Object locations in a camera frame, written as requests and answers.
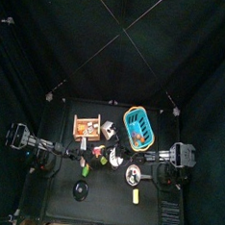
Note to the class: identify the white black striped toy sushi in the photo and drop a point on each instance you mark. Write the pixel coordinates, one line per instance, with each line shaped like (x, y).
(115, 159)

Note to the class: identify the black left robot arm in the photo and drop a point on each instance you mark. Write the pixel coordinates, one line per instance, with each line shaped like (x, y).
(34, 140)

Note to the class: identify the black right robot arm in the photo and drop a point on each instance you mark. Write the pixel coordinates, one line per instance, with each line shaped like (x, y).
(159, 154)

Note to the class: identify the pale pink toy piece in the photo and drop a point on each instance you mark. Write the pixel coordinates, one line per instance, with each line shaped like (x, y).
(82, 162)

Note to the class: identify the pale grey oblong object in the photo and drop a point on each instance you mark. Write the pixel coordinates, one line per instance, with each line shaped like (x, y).
(83, 143)

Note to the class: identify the brown toy food piece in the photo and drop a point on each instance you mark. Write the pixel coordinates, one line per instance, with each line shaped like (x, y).
(136, 143)

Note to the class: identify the wooden toy crate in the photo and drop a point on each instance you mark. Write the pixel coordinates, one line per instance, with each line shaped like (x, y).
(86, 136)

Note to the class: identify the toy corn green husk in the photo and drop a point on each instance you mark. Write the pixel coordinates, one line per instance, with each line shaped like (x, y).
(85, 170)

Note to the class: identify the orange toy ball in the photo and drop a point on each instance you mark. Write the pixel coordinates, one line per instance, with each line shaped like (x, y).
(142, 139)

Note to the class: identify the light green toy vegetable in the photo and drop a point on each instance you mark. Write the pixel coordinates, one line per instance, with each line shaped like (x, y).
(103, 160)

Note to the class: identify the orange toy in crate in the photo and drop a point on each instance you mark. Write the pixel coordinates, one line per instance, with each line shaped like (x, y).
(81, 128)

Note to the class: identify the teal basket orange rim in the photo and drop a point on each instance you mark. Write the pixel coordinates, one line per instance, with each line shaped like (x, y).
(138, 128)

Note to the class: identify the white toy pieces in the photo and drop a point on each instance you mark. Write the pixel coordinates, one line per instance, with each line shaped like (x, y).
(90, 126)

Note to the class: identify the grey white toy cube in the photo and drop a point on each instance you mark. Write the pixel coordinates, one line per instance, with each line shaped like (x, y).
(107, 129)

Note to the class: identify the black pot lid grey knob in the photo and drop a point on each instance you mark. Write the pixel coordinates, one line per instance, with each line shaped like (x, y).
(80, 190)

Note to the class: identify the yellow toy block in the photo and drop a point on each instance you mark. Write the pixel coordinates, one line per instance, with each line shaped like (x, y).
(135, 196)

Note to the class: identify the white text label sticker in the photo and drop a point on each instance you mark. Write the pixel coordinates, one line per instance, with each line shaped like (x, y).
(169, 214)

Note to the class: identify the metal frame corner bracket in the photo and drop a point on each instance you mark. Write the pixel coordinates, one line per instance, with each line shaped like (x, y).
(176, 111)
(9, 20)
(112, 102)
(49, 96)

